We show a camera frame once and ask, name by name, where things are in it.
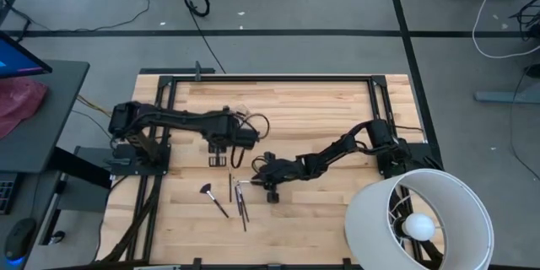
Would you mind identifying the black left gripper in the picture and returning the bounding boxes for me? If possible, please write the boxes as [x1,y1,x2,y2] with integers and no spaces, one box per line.
[208,142,228,168]

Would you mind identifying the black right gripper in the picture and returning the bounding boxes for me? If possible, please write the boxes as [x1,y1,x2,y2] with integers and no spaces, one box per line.
[251,150,299,204]

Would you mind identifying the black fan makeup brush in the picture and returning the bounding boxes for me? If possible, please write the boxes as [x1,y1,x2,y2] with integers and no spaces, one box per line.
[199,182,231,219]

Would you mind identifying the black metal bar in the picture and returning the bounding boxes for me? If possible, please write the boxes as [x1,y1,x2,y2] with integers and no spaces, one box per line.
[138,67,217,76]

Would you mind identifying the white drum lampshade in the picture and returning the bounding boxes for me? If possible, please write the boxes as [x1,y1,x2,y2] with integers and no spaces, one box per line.
[344,167,495,270]

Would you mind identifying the black desk support beam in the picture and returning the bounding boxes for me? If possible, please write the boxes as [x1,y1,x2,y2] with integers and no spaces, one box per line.
[49,146,114,190]

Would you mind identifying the grey desk foot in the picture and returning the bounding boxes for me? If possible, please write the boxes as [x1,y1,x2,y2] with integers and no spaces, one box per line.
[40,175,111,246]

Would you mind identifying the white round light bulb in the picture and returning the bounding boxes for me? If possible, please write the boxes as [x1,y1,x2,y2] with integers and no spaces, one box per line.
[402,212,437,242]

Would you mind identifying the black desk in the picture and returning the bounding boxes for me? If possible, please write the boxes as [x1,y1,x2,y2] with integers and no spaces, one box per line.
[0,59,91,175]

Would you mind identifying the red cloth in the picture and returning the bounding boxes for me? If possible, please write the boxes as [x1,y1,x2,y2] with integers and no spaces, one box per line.
[0,77,49,140]

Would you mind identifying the black computer mouse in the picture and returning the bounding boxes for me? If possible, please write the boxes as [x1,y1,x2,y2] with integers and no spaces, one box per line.
[3,216,38,262]

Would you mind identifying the computer keyboard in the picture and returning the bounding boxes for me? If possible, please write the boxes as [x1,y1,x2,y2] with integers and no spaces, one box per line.
[0,171,19,215]

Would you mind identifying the computer monitor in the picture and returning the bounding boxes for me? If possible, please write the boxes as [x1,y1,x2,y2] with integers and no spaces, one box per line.
[0,30,54,79]

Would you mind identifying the grey desk leg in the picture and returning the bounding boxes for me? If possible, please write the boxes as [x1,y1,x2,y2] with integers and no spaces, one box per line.
[473,78,540,105]

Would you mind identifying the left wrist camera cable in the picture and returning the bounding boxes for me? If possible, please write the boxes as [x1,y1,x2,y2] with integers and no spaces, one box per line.
[229,111,271,170]

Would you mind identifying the black cable bundle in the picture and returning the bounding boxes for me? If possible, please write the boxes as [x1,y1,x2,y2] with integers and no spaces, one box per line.
[97,175,165,263]

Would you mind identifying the black aluminium table frame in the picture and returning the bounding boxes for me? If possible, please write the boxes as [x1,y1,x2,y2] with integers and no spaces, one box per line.
[126,74,427,270]

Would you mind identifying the thin black cable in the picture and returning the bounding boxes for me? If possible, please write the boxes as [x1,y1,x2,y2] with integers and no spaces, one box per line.
[507,65,540,181]
[170,0,228,75]

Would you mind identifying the yellow cables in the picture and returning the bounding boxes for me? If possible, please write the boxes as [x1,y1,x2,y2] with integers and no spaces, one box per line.
[74,94,114,119]

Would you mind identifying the long black floor cable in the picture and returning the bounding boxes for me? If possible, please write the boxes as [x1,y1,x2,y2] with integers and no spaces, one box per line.
[0,0,152,34]

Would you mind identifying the white floor cable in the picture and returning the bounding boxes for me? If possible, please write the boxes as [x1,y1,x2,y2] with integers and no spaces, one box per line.
[471,0,540,60]

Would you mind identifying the tangled black cables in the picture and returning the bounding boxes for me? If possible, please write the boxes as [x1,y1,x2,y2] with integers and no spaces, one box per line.
[508,0,540,43]

